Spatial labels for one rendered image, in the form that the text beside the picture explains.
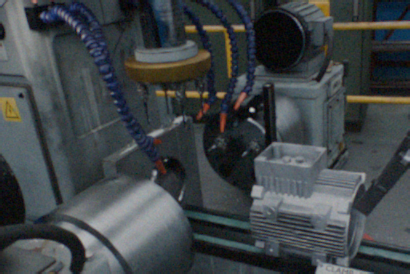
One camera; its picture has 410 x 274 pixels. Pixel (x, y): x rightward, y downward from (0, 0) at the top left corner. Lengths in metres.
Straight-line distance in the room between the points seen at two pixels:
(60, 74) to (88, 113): 0.11
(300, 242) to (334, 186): 0.13
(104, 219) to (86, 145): 0.37
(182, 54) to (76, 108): 0.28
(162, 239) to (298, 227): 0.27
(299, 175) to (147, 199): 0.29
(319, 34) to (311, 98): 0.22
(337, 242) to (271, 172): 0.19
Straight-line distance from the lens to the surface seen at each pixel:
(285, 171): 0.94
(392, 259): 1.06
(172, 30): 1.00
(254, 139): 1.24
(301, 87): 1.40
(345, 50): 4.11
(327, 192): 0.94
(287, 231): 0.96
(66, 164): 1.11
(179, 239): 0.86
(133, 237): 0.80
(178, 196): 1.22
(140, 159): 1.09
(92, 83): 1.16
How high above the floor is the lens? 1.53
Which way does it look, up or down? 25 degrees down
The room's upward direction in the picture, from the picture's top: 5 degrees counter-clockwise
